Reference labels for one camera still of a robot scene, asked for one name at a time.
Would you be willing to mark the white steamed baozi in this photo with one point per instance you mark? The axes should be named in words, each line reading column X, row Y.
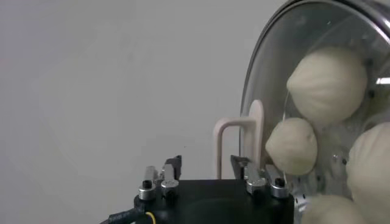
column 332, row 211
column 326, row 85
column 371, row 173
column 291, row 146

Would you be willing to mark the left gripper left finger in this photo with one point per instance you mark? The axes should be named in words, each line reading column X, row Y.
column 170, row 182

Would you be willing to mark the stainless perforated steamer basket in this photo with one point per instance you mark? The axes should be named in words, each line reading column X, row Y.
column 330, row 182

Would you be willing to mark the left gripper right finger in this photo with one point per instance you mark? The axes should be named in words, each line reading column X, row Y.
column 254, row 182

